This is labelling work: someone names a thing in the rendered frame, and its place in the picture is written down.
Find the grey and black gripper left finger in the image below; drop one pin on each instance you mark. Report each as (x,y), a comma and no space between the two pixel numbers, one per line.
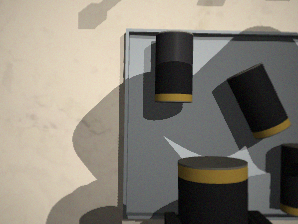
(171,218)

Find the black battery with gold end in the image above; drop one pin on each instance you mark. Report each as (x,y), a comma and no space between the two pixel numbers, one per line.
(259,102)
(174,67)
(212,190)
(289,179)

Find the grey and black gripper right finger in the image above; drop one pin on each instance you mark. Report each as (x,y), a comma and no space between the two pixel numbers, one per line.
(255,217)

